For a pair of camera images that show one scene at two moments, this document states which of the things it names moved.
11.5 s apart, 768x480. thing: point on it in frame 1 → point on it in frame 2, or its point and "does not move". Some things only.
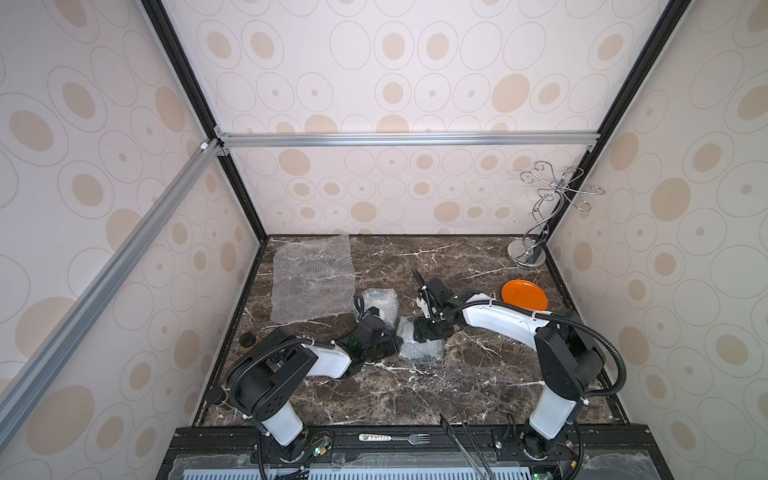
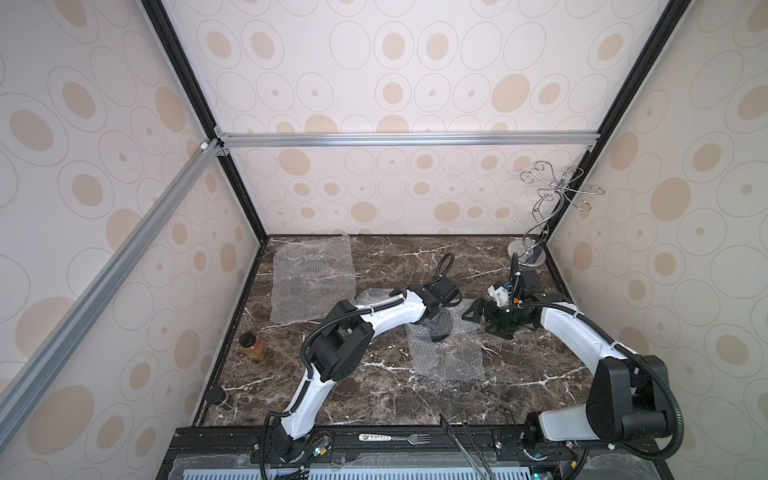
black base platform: [589, 452] does not move
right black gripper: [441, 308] → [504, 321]
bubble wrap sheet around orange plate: [313, 276] does not move
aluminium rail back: [410, 138] does not move
